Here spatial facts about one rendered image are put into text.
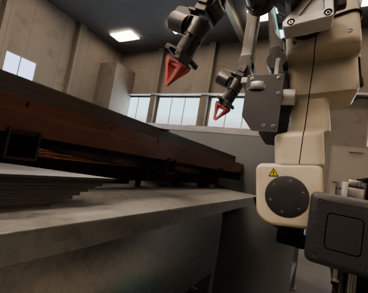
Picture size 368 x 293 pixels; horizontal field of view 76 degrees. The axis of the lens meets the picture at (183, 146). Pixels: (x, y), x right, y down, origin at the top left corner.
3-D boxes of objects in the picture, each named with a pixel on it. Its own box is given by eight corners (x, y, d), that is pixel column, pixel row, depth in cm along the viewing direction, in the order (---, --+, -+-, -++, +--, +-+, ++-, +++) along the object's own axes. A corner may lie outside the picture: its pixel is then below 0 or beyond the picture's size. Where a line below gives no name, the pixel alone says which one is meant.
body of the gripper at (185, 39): (163, 47, 65) (176, 24, 65) (180, 64, 74) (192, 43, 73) (179, 55, 62) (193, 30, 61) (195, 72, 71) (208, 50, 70)
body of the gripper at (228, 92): (214, 97, 103) (224, 83, 102) (221, 104, 112) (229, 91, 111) (227, 104, 100) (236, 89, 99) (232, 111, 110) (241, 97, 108)
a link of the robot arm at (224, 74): (249, 64, 99) (253, 72, 106) (227, 54, 104) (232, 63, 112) (232, 89, 100) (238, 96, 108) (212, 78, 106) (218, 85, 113)
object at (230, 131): (134, 126, 197) (134, 121, 197) (172, 139, 248) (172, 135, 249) (307, 139, 130) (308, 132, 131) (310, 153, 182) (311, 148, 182)
